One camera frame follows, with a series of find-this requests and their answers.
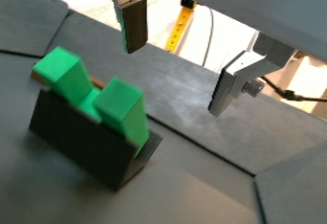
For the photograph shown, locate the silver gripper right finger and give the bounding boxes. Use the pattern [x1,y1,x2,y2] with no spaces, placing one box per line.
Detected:
[208,33,294,117]

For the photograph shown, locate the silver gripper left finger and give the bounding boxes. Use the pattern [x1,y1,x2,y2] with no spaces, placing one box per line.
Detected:
[111,0,148,54]

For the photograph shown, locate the green U-shaped block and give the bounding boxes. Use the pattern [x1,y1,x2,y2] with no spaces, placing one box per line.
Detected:
[33,46,149,153]

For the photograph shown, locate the black L-shaped fixture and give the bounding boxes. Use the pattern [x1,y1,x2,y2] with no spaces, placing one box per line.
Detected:
[27,74,164,192]

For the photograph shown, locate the black background cable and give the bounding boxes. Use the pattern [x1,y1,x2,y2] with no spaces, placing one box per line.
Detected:
[200,6,327,103]

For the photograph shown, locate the yellow perforated frame bar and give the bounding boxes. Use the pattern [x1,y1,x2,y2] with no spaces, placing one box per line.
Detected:
[164,0,196,54]

